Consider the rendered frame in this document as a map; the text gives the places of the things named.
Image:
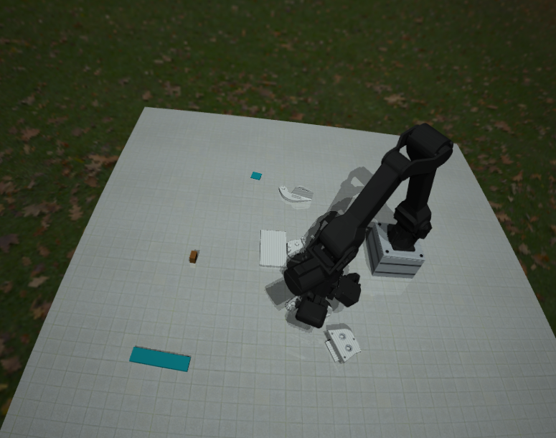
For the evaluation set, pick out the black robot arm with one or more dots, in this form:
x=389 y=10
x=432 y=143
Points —
x=427 y=149

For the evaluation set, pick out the teal flat bar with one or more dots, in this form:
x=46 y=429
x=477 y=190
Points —
x=160 y=359

